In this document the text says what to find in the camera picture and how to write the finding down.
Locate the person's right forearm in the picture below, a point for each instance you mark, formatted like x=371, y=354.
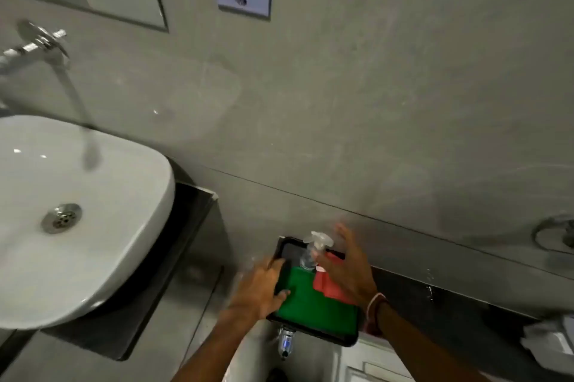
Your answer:
x=421, y=350

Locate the green cloth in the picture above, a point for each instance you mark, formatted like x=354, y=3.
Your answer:
x=314, y=305

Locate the black plastic tray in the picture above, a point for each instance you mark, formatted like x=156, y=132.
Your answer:
x=287, y=256

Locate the dark stone sink counter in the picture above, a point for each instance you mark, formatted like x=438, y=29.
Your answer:
x=139, y=314

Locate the white paper packet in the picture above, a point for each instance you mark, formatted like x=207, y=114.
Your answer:
x=549, y=343

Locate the red cloth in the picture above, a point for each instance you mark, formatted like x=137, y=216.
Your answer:
x=325, y=285

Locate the chrome sink drain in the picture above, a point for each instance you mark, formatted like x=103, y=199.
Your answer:
x=62, y=218

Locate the clear spray bottle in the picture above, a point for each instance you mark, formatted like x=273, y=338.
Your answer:
x=309, y=251

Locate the chrome flush valve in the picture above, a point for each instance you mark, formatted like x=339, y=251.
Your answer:
x=285, y=341

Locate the person's left hand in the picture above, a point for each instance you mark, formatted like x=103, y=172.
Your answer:
x=253, y=289

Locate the chrome wall faucet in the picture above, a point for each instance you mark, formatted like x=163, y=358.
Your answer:
x=40, y=43

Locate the person's right hand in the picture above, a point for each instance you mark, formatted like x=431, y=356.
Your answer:
x=352, y=274

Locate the person's left thumb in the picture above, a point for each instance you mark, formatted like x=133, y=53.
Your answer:
x=283, y=294

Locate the person's left forearm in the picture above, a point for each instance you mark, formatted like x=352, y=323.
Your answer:
x=215, y=346

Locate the person's right thumb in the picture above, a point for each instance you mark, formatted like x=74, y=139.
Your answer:
x=323, y=260

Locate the white ceramic sink basin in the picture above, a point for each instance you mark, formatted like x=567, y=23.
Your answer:
x=67, y=260

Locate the red and white wristband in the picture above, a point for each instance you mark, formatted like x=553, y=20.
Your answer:
x=375, y=310

